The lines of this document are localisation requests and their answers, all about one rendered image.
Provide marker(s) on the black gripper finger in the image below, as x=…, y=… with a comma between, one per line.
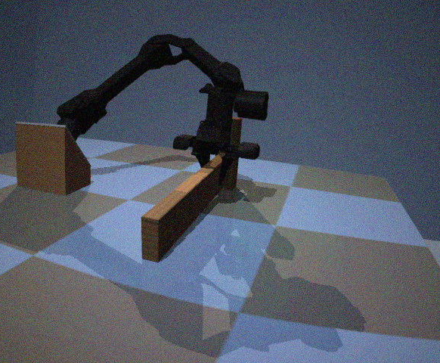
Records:
x=226, y=162
x=202, y=158

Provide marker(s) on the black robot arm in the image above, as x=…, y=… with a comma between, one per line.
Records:
x=87, y=108

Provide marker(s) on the wooden side rail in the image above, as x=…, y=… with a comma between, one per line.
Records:
x=165, y=222

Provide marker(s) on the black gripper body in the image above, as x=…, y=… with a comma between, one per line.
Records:
x=246, y=150

